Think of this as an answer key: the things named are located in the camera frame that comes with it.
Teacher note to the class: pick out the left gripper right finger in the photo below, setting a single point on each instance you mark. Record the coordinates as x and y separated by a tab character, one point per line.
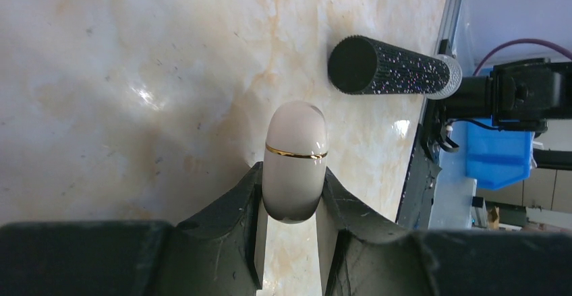
363	253

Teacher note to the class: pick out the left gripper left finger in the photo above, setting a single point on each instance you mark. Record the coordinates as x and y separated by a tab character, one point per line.
217	251

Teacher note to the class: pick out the black microphone grey head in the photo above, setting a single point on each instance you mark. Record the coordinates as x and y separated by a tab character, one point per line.
359	65

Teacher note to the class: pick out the blue plastic bin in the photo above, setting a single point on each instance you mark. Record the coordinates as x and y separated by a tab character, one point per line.
499	147

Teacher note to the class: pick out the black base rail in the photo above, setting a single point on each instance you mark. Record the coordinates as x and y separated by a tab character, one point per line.
423	169

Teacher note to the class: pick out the white earbud charging case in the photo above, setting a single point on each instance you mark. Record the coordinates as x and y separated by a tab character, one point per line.
294	164

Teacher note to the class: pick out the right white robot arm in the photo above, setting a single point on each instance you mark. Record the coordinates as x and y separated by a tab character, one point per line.
548	92

